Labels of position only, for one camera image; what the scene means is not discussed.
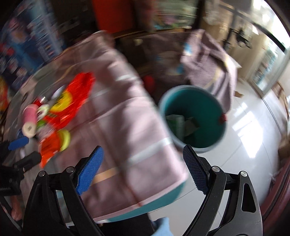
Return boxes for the pink paper cup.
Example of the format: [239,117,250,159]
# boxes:
[22,104,38,138]

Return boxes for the red plastic bag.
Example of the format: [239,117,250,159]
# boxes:
[37,72,95,168]

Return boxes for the green white medicine box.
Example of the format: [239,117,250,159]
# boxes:
[166,115,200,141]

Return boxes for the green lid supplement bottle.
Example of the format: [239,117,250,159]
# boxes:
[36,104,50,132]

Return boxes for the teal trash bin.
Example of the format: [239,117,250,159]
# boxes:
[158,85,227,153]

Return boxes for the pink plaid tablecloth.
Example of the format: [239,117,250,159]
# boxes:
[4,30,190,224]

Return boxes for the blue toy box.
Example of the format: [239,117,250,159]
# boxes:
[1,1,65,91]

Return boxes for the red gift box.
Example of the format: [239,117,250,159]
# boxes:
[91,0,134,33]

